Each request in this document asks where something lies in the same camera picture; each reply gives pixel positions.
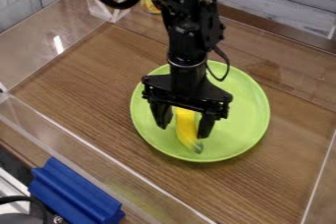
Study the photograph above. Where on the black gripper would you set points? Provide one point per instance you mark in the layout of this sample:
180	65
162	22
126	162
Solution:
203	98

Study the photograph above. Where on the yellow banana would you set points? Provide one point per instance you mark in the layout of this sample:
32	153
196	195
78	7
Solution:
187	130

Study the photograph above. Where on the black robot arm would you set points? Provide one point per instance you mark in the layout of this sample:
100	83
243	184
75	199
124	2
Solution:
195	31

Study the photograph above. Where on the green plate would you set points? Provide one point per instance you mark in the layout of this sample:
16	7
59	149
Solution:
234	135

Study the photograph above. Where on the yellow labelled tin can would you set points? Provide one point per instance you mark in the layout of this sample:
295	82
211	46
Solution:
150	7

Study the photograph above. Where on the blue plastic clamp block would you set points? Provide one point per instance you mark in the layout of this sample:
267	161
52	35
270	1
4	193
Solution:
72	196

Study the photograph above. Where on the clear acrylic enclosure wall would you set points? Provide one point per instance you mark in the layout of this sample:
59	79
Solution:
71	68

